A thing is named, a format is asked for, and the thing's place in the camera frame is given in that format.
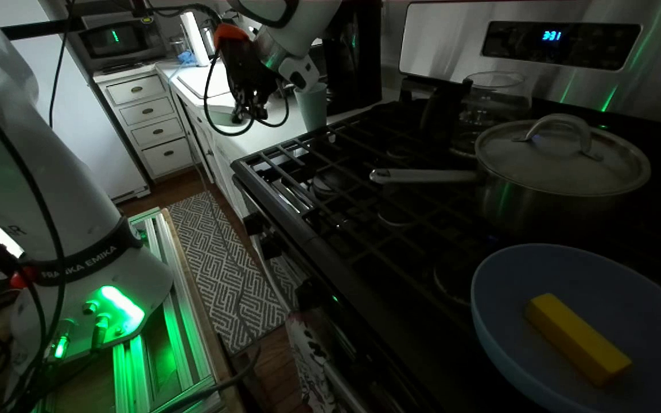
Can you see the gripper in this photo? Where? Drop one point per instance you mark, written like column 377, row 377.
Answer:
column 247, row 66

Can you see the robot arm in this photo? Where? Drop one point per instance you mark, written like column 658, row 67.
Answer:
column 32, row 172

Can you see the stove burner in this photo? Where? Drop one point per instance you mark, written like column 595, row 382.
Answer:
column 452, row 284
column 396, row 213
column 330, row 182
column 402, row 152

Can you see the stove knob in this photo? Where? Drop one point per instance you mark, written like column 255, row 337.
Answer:
column 271, row 246
column 253, row 223
column 308, row 295

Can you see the stainless steel gas stove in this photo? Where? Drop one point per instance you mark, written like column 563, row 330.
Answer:
column 399, row 241

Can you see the white bowl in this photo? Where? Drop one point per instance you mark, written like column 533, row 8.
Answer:
column 525, row 367

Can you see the pale green cup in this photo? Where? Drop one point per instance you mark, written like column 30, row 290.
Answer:
column 312, row 109

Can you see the blue cloth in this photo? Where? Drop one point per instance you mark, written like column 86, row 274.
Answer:
column 187, row 57

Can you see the white drawer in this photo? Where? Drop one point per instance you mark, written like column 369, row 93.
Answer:
column 134, row 89
column 157, row 132
column 167, row 156
column 147, row 110

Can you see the white chest of drawers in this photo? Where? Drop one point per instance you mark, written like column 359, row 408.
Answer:
column 147, row 120

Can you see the black coffee maker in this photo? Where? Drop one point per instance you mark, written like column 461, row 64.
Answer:
column 359, row 57

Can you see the microwave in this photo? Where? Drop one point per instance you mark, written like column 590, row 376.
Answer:
column 118, row 43

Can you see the grey patterned rug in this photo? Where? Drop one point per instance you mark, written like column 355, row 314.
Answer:
column 221, row 269

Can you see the white refrigerator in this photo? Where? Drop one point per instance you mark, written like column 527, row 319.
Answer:
column 86, row 126

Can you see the glass coffee carafe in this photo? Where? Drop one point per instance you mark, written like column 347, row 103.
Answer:
column 494, row 103

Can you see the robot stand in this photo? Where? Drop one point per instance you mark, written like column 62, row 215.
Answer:
column 158, row 338

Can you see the floral dish towel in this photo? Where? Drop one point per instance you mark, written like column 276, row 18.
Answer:
column 313, row 361

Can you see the steel saucepan lid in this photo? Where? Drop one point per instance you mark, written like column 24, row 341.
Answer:
column 560, row 163

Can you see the yellow block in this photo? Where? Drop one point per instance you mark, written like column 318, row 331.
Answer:
column 577, row 338

